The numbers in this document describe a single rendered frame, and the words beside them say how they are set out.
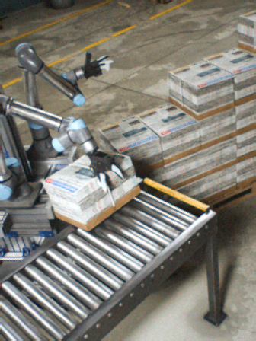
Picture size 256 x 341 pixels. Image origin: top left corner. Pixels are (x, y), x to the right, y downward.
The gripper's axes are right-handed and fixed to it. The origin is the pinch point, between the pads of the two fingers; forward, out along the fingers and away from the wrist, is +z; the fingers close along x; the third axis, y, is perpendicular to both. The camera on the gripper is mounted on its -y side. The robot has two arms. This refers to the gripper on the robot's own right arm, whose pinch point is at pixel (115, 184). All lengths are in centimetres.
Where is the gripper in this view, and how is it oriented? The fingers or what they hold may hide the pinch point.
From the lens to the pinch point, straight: 215.6
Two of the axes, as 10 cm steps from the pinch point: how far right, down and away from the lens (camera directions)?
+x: -7.0, 5.0, -5.1
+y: -5.1, 1.6, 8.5
